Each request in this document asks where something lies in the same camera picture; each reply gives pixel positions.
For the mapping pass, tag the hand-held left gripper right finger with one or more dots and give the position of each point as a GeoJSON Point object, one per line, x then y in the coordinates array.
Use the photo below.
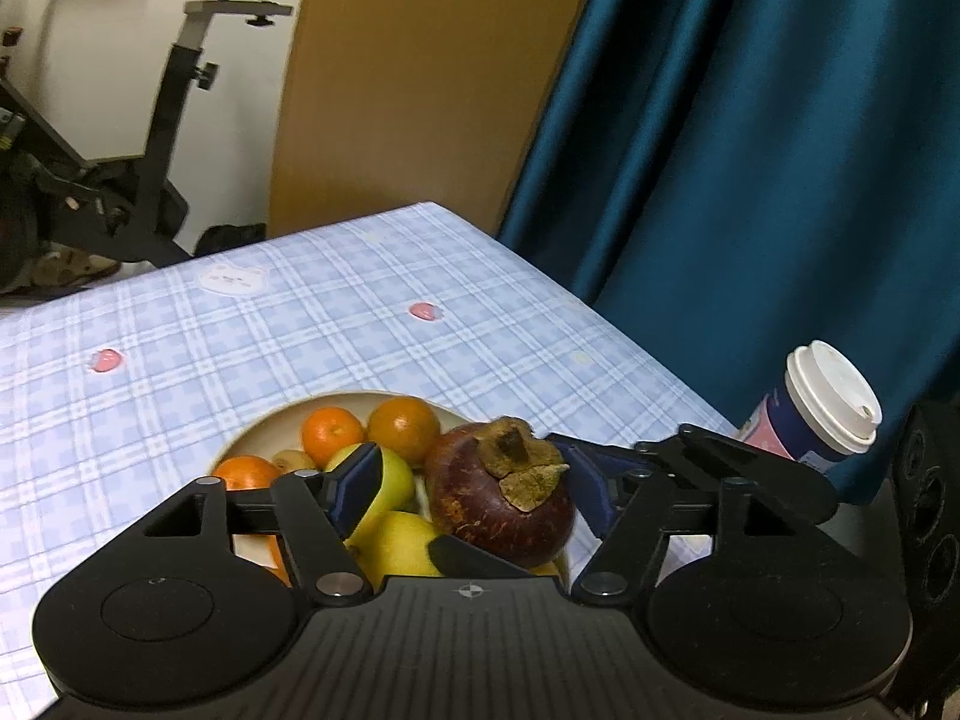
{"type": "Point", "coordinates": [596, 499]}

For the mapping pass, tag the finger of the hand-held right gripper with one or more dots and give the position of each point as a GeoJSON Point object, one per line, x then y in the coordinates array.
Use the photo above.
{"type": "Point", "coordinates": [780, 476]}
{"type": "Point", "coordinates": [465, 559]}

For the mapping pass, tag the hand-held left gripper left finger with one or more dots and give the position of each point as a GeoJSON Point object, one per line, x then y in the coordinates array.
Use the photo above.
{"type": "Point", "coordinates": [360, 487]}

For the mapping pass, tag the green round fruit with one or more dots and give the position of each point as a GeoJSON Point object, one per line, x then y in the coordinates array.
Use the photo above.
{"type": "Point", "coordinates": [397, 544]}
{"type": "Point", "coordinates": [394, 480]}

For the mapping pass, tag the dark purple mangosteen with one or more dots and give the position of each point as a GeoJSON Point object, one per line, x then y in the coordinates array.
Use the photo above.
{"type": "Point", "coordinates": [480, 502]}

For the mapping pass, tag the orange tangerine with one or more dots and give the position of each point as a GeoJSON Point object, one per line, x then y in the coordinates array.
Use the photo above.
{"type": "Point", "coordinates": [247, 474]}
{"type": "Point", "coordinates": [334, 435]}
{"type": "Point", "coordinates": [403, 427]}
{"type": "Point", "coordinates": [277, 562]}

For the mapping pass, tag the brown kiwi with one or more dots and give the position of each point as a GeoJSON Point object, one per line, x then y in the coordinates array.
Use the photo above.
{"type": "Point", "coordinates": [294, 460]}

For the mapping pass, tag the cream ceramic bowl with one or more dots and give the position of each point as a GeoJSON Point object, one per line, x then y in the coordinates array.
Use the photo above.
{"type": "Point", "coordinates": [259, 439]}

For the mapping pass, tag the paper cup with white lid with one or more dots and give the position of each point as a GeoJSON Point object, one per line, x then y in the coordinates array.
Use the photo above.
{"type": "Point", "coordinates": [825, 405]}

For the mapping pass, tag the black shoe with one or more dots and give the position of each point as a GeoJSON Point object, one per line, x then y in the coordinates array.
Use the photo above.
{"type": "Point", "coordinates": [232, 238]}

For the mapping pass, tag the blue curtain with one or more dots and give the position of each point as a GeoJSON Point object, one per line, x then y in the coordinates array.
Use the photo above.
{"type": "Point", "coordinates": [750, 165]}

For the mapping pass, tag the brown sandal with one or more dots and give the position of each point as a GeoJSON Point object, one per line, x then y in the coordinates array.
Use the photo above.
{"type": "Point", "coordinates": [67, 270]}

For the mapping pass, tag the black exercise bike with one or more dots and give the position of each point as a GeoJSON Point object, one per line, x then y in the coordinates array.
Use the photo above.
{"type": "Point", "coordinates": [150, 180]}

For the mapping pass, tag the wooden door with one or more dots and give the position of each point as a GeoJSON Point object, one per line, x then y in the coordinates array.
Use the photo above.
{"type": "Point", "coordinates": [420, 75]}

